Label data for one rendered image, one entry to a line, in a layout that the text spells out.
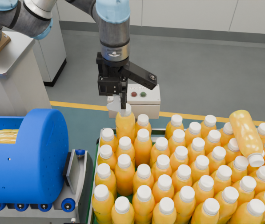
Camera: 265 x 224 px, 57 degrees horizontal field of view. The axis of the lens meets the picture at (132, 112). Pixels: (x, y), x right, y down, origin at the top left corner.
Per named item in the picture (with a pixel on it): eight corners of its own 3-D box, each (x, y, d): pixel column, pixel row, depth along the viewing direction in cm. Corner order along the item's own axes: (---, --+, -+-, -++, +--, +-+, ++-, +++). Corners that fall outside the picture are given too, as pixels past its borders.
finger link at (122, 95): (120, 103, 76) (119, 78, 71) (126, 103, 76) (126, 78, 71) (119, 112, 72) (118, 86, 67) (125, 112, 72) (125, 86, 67)
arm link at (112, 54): (130, 32, 64) (129, 49, 59) (130, 48, 68) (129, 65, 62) (101, 32, 64) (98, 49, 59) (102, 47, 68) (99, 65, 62)
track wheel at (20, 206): (14, 196, 79) (11, 199, 77) (28, 195, 79) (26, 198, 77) (17, 210, 80) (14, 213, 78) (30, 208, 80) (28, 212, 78)
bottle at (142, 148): (134, 171, 94) (134, 144, 81) (132, 156, 98) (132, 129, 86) (151, 170, 94) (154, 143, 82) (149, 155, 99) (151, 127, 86)
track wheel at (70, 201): (62, 197, 79) (60, 199, 77) (76, 197, 79) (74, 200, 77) (62, 210, 79) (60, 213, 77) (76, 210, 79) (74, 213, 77)
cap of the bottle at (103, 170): (100, 179, 73) (99, 176, 71) (95, 169, 75) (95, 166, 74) (112, 174, 74) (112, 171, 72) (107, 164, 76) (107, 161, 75)
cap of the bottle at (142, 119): (150, 120, 89) (150, 117, 88) (144, 126, 87) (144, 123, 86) (141, 115, 91) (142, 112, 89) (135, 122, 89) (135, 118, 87)
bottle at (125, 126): (128, 132, 96) (127, 100, 83) (138, 144, 92) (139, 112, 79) (113, 140, 93) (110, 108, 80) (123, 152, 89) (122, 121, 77)
